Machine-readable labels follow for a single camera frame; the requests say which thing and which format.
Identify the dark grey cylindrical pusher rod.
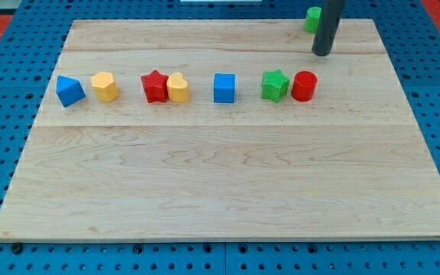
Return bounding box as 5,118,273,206
312,0,346,57

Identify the green cylinder block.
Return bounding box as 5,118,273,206
304,6,322,34

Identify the red cylinder block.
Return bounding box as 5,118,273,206
291,71,318,102

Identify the green star block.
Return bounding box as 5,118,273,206
261,69,290,103

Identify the blue cube block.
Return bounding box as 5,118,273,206
213,73,235,103

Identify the light wooden board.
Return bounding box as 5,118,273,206
0,19,440,243

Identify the yellow heart block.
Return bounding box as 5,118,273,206
167,72,189,103

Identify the red star block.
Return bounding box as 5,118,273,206
141,70,169,103

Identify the yellow hexagon block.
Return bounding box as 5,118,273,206
91,72,119,102

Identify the blue triangle block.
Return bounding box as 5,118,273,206
56,76,86,108

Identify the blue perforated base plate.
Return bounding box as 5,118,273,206
0,1,440,274

